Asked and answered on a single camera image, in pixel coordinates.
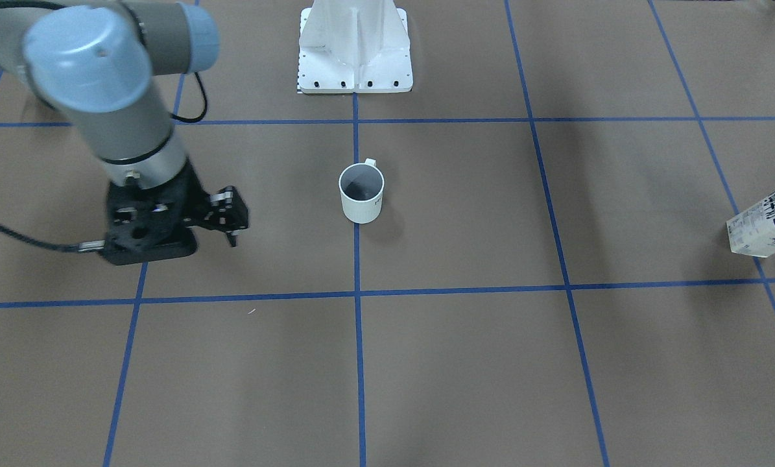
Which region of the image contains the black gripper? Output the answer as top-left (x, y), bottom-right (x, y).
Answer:
top-left (102, 162), bottom-right (250, 265)

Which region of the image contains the milk carton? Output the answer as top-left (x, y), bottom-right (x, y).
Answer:
top-left (726, 191), bottom-right (775, 258)

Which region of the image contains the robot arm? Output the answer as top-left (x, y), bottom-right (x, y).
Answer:
top-left (0, 1), bottom-right (250, 265)

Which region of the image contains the white mug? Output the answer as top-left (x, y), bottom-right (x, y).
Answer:
top-left (338, 158), bottom-right (385, 224)

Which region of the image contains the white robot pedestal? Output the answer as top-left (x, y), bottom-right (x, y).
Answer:
top-left (296, 1), bottom-right (414, 95)

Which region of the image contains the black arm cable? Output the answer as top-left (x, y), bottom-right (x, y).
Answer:
top-left (0, 70), bottom-right (208, 254)

